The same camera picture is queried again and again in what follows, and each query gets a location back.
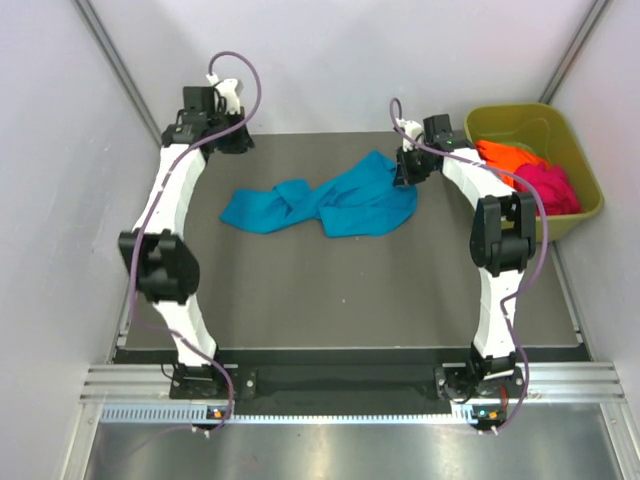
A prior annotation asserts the blue t shirt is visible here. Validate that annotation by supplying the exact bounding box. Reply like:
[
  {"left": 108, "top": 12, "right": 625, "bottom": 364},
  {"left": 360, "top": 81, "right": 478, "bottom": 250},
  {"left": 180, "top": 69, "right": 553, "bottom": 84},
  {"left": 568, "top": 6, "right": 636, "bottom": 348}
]
[{"left": 220, "top": 151, "right": 418, "bottom": 238}]

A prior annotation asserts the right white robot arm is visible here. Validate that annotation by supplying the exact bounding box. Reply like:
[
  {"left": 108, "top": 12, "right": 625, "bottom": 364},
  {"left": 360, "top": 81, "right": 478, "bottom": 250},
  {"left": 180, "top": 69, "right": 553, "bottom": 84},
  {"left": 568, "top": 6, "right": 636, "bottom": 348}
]
[{"left": 393, "top": 115, "right": 536, "bottom": 398}]

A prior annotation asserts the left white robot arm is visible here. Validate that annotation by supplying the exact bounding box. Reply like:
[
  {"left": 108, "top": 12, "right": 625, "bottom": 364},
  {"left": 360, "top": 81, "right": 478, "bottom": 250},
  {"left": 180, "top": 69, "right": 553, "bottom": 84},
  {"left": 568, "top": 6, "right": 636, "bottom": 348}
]
[{"left": 118, "top": 79, "right": 254, "bottom": 400}]

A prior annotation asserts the orange t shirt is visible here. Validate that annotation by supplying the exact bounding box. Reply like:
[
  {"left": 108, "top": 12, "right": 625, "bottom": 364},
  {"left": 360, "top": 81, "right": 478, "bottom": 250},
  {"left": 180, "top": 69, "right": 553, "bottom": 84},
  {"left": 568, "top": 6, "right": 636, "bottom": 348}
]
[{"left": 475, "top": 140, "right": 551, "bottom": 177}]

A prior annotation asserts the olive green plastic bin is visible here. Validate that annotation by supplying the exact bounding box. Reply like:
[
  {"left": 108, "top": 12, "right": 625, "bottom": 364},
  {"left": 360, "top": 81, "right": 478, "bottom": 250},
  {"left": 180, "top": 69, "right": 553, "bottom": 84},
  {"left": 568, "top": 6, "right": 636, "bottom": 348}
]
[{"left": 464, "top": 103, "right": 604, "bottom": 241}]

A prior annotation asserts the magenta t shirt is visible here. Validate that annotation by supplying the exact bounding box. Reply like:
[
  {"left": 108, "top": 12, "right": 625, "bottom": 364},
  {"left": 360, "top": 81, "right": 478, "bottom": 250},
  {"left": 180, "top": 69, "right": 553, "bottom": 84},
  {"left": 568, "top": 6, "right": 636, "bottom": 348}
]
[{"left": 515, "top": 166, "right": 582, "bottom": 216}]

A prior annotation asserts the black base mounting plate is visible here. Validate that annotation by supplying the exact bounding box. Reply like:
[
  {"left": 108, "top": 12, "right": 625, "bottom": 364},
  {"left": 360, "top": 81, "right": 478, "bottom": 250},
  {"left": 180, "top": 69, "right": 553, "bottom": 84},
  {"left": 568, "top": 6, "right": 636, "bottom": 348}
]
[{"left": 169, "top": 362, "right": 526, "bottom": 401}]

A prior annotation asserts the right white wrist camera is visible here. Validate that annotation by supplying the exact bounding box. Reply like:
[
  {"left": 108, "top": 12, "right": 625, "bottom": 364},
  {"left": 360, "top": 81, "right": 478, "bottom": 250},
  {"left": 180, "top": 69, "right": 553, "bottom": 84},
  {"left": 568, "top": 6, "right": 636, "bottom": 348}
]
[{"left": 394, "top": 118, "right": 424, "bottom": 152}]

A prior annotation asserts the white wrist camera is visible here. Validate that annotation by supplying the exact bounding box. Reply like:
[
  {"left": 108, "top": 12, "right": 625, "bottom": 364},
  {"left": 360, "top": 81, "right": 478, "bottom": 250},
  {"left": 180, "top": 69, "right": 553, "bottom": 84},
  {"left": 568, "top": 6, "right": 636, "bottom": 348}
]
[
  {"left": 206, "top": 73, "right": 243, "bottom": 115},
  {"left": 394, "top": 118, "right": 424, "bottom": 152}
]

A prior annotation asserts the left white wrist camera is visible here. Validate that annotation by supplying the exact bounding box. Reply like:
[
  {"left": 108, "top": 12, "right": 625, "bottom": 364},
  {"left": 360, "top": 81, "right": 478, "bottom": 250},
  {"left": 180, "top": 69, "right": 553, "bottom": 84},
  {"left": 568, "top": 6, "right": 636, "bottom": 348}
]
[{"left": 206, "top": 73, "right": 243, "bottom": 115}]

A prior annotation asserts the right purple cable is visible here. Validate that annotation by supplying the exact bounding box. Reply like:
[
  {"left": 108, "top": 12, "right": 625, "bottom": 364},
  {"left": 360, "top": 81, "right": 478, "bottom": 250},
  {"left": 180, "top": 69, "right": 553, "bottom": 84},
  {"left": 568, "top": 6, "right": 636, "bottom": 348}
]
[{"left": 388, "top": 97, "right": 551, "bottom": 434}]

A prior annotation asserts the purple cable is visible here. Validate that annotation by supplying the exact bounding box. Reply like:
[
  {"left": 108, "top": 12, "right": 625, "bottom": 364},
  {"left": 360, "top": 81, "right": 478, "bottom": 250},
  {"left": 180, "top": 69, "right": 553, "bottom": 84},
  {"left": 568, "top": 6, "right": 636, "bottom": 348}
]
[
  {"left": 127, "top": 51, "right": 262, "bottom": 436},
  {"left": 388, "top": 97, "right": 551, "bottom": 434}
]

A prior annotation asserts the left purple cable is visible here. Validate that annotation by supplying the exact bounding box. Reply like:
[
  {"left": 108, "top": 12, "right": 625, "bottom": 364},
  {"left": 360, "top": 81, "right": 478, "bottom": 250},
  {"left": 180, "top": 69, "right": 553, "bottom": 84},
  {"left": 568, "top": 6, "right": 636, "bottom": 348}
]
[{"left": 127, "top": 51, "right": 262, "bottom": 436}]

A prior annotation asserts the left corner aluminium post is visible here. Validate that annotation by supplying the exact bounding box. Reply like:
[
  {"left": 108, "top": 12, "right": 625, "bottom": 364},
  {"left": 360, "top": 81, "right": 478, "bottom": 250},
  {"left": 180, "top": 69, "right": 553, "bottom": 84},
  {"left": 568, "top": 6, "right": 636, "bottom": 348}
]
[{"left": 71, "top": 0, "right": 161, "bottom": 146}]

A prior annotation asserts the corner aluminium post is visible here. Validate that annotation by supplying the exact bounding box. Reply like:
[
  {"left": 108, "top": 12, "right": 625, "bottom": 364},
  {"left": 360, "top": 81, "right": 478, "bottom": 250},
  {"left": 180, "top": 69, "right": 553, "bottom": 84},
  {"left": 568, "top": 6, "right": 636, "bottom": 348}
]
[
  {"left": 538, "top": 0, "right": 613, "bottom": 105},
  {"left": 71, "top": 0, "right": 161, "bottom": 146}
]

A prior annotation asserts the right corner aluminium post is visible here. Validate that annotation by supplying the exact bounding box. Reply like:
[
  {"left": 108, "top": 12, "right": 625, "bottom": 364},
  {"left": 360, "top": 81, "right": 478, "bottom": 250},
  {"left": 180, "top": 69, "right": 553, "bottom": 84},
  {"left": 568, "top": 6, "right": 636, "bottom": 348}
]
[{"left": 538, "top": 0, "right": 613, "bottom": 105}]

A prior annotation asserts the aluminium frame rail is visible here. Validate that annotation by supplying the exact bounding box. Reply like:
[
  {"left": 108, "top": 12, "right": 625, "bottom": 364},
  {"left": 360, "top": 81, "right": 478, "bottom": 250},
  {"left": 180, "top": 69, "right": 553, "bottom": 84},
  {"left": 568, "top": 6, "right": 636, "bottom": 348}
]
[{"left": 80, "top": 362, "right": 625, "bottom": 403}]

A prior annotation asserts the grey slotted cable duct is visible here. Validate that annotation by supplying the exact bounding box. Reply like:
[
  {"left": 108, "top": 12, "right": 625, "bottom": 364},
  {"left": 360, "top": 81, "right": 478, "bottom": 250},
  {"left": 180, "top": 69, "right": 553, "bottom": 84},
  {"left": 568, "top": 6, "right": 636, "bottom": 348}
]
[{"left": 99, "top": 402, "right": 506, "bottom": 425}]

